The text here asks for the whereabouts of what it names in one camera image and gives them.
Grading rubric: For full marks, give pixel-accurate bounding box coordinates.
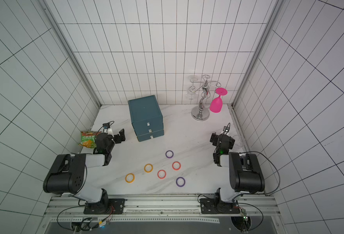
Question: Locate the red tape roll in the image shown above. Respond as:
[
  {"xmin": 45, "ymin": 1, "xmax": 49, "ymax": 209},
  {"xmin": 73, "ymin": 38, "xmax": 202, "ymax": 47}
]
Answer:
[
  {"xmin": 157, "ymin": 170, "xmax": 167, "ymax": 179},
  {"xmin": 172, "ymin": 161, "xmax": 181, "ymax": 171}
]

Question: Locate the orange tape roll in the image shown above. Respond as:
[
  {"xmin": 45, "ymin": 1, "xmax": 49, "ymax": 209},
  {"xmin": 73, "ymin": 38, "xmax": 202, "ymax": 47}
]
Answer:
[
  {"xmin": 125, "ymin": 173, "xmax": 135, "ymax": 183},
  {"xmin": 144, "ymin": 163, "xmax": 153, "ymax": 173}
]

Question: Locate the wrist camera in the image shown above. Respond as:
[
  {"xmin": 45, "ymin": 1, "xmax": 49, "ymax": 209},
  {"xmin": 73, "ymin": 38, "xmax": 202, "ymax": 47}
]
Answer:
[
  {"xmin": 222, "ymin": 123, "xmax": 230, "ymax": 135},
  {"xmin": 103, "ymin": 122, "xmax": 114, "ymax": 136}
]

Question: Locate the clear glass cup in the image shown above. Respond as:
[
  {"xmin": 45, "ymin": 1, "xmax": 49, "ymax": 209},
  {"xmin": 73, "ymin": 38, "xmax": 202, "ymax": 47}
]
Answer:
[{"xmin": 233, "ymin": 138, "xmax": 244, "ymax": 150}]

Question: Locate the pink plastic wine glass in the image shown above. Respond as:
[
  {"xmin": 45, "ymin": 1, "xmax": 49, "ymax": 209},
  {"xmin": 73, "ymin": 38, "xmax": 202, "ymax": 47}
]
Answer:
[{"xmin": 210, "ymin": 87, "xmax": 228, "ymax": 113}]

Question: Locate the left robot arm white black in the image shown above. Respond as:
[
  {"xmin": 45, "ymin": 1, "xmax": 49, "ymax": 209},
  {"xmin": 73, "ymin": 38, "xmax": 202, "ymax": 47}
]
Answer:
[{"xmin": 43, "ymin": 129, "xmax": 126, "ymax": 214}]

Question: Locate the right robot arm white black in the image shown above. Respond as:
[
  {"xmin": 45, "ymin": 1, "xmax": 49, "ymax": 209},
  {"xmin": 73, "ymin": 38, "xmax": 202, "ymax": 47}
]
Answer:
[{"xmin": 210, "ymin": 133, "xmax": 265, "ymax": 213}]

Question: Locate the teal three-drawer cabinet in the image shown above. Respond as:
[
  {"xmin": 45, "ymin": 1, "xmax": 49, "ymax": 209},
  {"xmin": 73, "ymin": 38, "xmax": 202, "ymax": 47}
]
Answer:
[{"xmin": 128, "ymin": 95, "xmax": 164, "ymax": 142}]

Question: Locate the orange tape roll right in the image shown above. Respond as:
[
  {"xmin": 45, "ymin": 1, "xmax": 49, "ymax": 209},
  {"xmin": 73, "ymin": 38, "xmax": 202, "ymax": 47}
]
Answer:
[{"xmin": 144, "ymin": 163, "xmax": 153, "ymax": 173}]

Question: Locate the silver wine glass rack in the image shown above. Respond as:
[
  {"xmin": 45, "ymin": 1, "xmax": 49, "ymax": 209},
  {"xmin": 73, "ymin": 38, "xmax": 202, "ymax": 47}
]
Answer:
[{"xmin": 191, "ymin": 74, "xmax": 222, "ymax": 121}]

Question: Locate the aluminium mounting rail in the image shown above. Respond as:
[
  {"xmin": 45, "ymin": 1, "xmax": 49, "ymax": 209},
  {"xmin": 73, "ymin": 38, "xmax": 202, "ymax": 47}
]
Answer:
[{"xmin": 42, "ymin": 194, "xmax": 280, "ymax": 227}]

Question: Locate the clear hanging wine glass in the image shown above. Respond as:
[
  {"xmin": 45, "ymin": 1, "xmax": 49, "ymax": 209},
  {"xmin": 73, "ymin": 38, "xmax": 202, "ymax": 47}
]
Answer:
[{"xmin": 187, "ymin": 75, "xmax": 198, "ymax": 100}]

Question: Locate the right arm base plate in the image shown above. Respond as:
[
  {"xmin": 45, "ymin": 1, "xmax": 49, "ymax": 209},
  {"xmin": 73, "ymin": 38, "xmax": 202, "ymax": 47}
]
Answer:
[{"xmin": 199, "ymin": 198, "xmax": 241, "ymax": 215}]

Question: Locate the purple tape roll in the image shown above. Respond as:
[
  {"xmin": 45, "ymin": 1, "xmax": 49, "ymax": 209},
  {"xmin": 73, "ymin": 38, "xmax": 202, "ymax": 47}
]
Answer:
[
  {"xmin": 176, "ymin": 176, "xmax": 186, "ymax": 187},
  {"xmin": 165, "ymin": 150, "xmax": 174, "ymax": 159}
]

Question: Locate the orange tape roll left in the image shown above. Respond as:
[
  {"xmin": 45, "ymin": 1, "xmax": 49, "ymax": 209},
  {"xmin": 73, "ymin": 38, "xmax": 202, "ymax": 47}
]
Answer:
[{"xmin": 125, "ymin": 173, "xmax": 135, "ymax": 183}]

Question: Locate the green snack bag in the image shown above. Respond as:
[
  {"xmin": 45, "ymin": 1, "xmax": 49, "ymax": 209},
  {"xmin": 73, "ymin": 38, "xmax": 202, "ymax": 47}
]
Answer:
[{"xmin": 79, "ymin": 131, "xmax": 101, "ymax": 149}]

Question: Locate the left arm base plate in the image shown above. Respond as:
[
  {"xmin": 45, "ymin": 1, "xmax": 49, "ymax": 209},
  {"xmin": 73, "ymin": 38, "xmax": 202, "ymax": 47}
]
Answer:
[{"xmin": 83, "ymin": 199, "xmax": 126, "ymax": 215}]

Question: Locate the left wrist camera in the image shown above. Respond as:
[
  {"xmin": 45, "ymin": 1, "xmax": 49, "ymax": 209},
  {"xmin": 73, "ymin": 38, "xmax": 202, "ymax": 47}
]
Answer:
[{"xmin": 103, "ymin": 122, "xmax": 114, "ymax": 136}]

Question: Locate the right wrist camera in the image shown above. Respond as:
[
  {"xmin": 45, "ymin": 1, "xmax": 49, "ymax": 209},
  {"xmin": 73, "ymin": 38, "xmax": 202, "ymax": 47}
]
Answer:
[{"xmin": 222, "ymin": 123, "xmax": 230, "ymax": 135}]

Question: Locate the circuit board with cables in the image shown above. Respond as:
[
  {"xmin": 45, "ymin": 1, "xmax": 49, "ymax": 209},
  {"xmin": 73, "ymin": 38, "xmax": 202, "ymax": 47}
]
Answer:
[{"xmin": 230, "ymin": 216, "xmax": 252, "ymax": 232}]

